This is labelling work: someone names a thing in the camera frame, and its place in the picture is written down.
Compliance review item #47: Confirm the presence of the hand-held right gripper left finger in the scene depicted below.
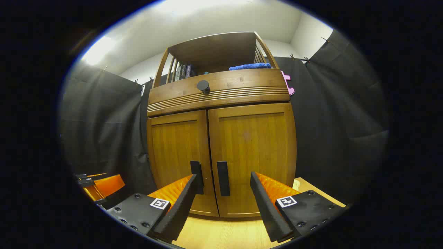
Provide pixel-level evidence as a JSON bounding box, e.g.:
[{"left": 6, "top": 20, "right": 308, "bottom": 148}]
[{"left": 98, "top": 174, "right": 199, "bottom": 242}]

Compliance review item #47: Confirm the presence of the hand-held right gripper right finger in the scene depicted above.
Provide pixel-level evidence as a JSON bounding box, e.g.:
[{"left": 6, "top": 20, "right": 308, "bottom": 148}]
[{"left": 250, "top": 172, "right": 346, "bottom": 242}]

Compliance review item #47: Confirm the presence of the black door handle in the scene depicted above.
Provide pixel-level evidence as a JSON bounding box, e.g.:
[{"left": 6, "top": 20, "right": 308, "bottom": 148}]
[
  {"left": 190, "top": 161, "right": 204, "bottom": 195},
  {"left": 217, "top": 161, "right": 230, "bottom": 197}
]

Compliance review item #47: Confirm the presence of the wooden cabinet door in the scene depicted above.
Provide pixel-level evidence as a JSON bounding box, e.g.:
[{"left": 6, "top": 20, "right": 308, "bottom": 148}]
[
  {"left": 208, "top": 102, "right": 297, "bottom": 218},
  {"left": 147, "top": 110, "right": 219, "bottom": 217}
]

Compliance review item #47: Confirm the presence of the wooden double-door shoe cabinet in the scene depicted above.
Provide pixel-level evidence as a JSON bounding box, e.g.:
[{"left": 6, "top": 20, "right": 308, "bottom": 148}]
[{"left": 147, "top": 32, "right": 297, "bottom": 218}]

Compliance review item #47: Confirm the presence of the black backdrop cloth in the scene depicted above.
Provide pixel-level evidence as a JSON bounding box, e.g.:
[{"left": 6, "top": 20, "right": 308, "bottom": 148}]
[{"left": 59, "top": 29, "right": 390, "bottom": 204}]

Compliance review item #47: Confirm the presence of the wooden ribbed drawer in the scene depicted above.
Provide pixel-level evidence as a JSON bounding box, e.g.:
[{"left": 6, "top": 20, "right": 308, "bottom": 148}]
[{"left": 147, "top": 68, "right": 290, "bottom": 117}]

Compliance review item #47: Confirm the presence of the folded blue towel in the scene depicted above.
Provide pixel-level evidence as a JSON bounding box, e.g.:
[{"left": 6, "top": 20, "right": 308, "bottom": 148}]
[{"left": 229, "top": 63, "right": 272, "bottom": 71}]

